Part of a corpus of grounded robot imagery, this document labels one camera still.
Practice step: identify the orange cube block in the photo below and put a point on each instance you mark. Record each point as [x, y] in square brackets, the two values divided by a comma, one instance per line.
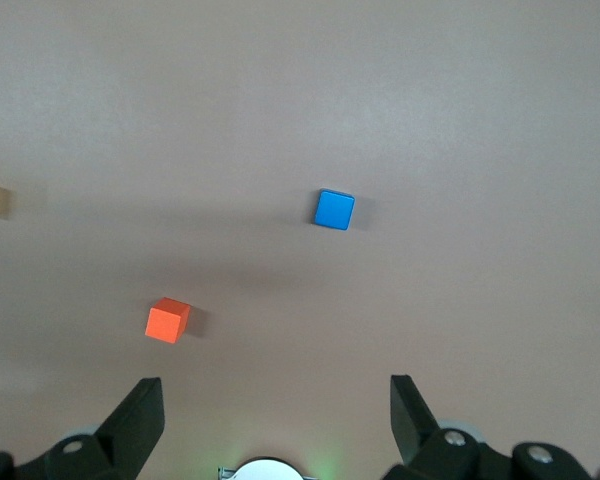
[166, 322]

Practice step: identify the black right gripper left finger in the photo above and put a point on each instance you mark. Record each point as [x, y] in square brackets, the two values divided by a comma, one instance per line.
[130, 425]

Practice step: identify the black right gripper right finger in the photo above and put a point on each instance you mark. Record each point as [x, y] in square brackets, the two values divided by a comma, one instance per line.
[415, 440]

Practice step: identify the blue cube block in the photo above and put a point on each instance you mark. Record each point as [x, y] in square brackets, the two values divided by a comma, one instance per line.
[334, 210]

